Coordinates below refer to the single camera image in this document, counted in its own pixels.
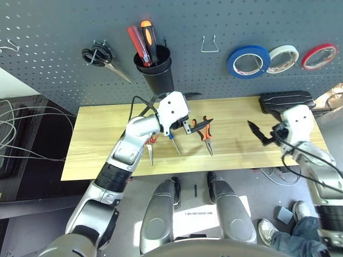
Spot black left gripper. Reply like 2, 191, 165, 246
171, 92, 214, 135

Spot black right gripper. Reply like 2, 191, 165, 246
247, 120, 289, 147

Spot orange black needle-nose pliers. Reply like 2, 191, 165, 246
191, 115, 215, 158

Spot blue handle screwdriver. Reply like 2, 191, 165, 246
168, 132, 182, 155

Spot blue tape roll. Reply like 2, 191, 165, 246
227, 45, 271, 79

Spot red handled scissors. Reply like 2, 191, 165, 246
146, 133, 159, 166

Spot grey metal pegboard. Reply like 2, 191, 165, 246
0, 0, 343, 115

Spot black plastic case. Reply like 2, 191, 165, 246
258, 90, 316, 115

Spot black plastic cup holder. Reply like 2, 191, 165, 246
133, 44, 175, 96

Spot silver right robot leg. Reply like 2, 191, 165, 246
206, 171, 257, 244

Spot silver robot leg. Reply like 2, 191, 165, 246
139, 176, 181, 254
206, 171, 257, 244

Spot brown shiny clutter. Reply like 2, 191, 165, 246
313, 82, 343, 110

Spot grey foot pedal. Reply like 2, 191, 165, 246
274, 206, 293, 224

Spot white tape roll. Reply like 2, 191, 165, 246
266, 44, 300, 74

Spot red tape roll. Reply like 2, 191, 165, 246
301, 43, 339, 71

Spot white grey sneaker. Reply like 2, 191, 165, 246
258, 218, 281, 246
292, 200, 311, 223

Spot white paper sheet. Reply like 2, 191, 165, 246
173, 195, 252, 239

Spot silver left robot leg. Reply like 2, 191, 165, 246
139, 176, 181, 254

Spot blue jeans leg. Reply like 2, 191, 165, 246
270, 216, 330, 257

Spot silver scissors peg hook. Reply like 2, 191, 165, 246
93, 39, 107, 65

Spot silver robot torso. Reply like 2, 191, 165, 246
140, 239, 293, 257

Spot black low cabinet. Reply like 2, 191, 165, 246
0, 93, 78, 201

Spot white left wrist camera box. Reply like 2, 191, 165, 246
156, 90, 191, 137

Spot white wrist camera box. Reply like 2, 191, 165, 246
280, 104, 315, 144
156, 90, 191, 137

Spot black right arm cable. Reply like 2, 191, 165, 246
272, 122, 343, 193

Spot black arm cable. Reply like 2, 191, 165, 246
130, 95, 158, 120
272, 122, 343, 193

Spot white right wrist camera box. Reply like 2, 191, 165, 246
280, 104, 315, 144

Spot tangled floor cables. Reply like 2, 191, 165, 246
253, 165, 302, 185

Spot silver wire pliers hook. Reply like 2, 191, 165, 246
200, 34, 220, 53

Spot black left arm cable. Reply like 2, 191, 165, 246
130, 95, 158, 120

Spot orange black handle screwdriver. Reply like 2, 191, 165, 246
140, 20, 159, 64

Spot red transparent handle screwdriver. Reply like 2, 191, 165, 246
126, 25, 153, 67

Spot black handled scissors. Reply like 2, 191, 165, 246
81, 44, 132, 83

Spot grey cable bundle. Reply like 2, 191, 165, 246
0, 99, 77, 163

